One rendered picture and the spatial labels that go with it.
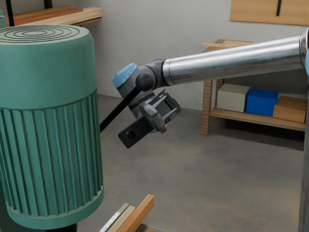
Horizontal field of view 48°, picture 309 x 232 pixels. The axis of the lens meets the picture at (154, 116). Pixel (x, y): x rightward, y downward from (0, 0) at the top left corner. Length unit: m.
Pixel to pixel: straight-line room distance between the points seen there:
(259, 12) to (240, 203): 1.91
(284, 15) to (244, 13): 0.38
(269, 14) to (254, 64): 2.72
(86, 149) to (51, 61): 0.16
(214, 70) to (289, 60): 0.21
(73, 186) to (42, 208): 0.06
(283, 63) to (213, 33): 2.90
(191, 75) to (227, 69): 0.12
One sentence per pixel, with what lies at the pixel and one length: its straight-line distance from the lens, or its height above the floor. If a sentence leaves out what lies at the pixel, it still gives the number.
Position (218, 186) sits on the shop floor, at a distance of 2.82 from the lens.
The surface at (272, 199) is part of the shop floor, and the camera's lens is 2.78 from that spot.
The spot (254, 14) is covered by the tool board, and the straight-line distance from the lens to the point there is 3.72.
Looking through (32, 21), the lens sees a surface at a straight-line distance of 3.27.
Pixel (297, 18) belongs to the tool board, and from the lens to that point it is 3.69.
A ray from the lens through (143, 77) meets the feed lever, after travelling 0.63.
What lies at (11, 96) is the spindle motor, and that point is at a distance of 0.52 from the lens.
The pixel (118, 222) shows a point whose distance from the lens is 1.01.
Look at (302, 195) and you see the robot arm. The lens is 0.95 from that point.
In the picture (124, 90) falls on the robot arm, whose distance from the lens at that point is 1.04.
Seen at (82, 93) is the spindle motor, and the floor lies 1.42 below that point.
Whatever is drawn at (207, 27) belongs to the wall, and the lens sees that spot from 3.86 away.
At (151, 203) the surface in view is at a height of 0.92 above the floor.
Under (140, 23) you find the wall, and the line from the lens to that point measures 4.13.
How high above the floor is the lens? 1.61
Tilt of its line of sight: 24 degrees down
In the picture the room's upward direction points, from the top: straight up
